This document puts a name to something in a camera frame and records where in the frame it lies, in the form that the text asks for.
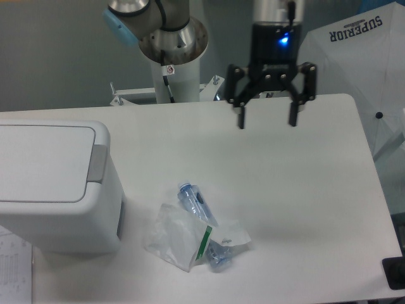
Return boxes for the grey lid push button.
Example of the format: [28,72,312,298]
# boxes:
[87,144,108,184]

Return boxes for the white metal base frame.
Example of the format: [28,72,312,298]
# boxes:
[109,74,273,107]

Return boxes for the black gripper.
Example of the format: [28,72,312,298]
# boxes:
[225,22,317,129]

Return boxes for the crushed blue plastic bottle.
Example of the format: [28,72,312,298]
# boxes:
[205,241,234,273]

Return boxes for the clear plastic water bottle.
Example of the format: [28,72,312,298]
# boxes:
[177,181,218,227]

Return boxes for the black cable on pedestal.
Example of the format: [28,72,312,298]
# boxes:
[160,50,176,104]

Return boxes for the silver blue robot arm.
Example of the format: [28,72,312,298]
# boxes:
[103,1,317,128]

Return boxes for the white trash can lid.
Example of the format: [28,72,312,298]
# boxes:
[1,125,96,203]

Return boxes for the black device at edge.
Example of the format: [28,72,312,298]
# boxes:
[382,256,404,290]

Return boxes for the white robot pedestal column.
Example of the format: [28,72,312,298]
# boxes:
[149,58,200,104]

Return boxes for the clear bag green strip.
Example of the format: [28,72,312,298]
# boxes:
[144,203,213,272]

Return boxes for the white trash can body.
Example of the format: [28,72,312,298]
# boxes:
[1,118,125,254]

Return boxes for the white umbrella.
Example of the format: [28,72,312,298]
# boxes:
[299,2,404,155]

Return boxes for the crumpled clear plastic wrapper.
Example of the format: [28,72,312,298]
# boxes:
[210,220,251,246]

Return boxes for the printed paper sheet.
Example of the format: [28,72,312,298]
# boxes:
[1,227,32,303]

